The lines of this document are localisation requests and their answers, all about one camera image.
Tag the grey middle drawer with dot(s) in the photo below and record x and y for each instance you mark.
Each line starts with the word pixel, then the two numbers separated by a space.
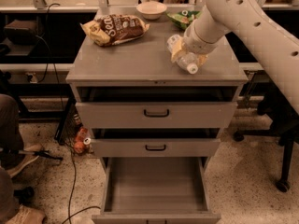
pixel 186 142

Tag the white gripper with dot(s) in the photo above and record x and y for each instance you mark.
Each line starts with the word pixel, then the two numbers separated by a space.
pixel 198 45

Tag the black office chair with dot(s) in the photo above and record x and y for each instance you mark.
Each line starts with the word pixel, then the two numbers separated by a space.
pixel 285 126

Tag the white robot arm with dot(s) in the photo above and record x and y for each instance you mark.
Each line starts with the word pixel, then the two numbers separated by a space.
pixel 275 49

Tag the brown yellow chip bag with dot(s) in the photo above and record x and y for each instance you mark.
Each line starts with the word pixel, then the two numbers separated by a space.
pixel 114 29

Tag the orange cans on floor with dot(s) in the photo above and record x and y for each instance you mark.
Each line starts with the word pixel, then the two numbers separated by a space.
pixel 82 141

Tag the grey metal drawer cabinet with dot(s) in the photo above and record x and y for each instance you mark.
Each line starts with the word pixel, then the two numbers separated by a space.
pixel 145 62

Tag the tan shoe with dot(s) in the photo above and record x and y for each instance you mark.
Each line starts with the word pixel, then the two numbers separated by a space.
pixel 27 215
pixel 27 158

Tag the tan shoe upper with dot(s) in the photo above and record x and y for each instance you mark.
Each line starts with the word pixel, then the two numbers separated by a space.
pixel 27 158

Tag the grey bottom drawer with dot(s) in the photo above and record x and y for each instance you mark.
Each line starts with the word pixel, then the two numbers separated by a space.
pixel 155 191

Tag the clear plastic bottle white cap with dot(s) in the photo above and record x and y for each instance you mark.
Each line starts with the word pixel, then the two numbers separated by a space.
pixel 187 62

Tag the black box on shelf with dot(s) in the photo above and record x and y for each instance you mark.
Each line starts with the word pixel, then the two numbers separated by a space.
pixel 21 32

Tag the grey drawer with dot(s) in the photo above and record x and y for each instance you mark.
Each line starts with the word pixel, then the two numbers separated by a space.
pixel 152 107
pixel 155 191
pixel 186 142

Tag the grey top drawer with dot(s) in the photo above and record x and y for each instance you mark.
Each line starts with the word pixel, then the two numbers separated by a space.
pixel 152 107

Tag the tan shoe lower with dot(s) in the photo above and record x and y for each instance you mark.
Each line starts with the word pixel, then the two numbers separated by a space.
pixel 27 215

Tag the person leg brown trousers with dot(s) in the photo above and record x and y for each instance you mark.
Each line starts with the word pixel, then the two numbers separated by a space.
pixel 10 138

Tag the white ceramic bowl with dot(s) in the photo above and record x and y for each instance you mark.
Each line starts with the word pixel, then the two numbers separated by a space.
pixel 151 10

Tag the green snack bag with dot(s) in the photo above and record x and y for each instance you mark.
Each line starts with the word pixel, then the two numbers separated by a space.
pixel 184 18

